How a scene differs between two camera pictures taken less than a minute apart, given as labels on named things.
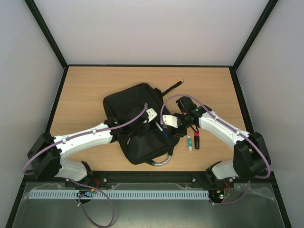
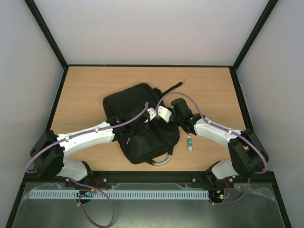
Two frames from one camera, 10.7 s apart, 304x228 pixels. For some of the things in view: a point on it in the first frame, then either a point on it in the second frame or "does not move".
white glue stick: [189, 143] does not move
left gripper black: [143, 132] does not move
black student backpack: [135, 116] does not move
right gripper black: [175, 128] -> [165, 122]
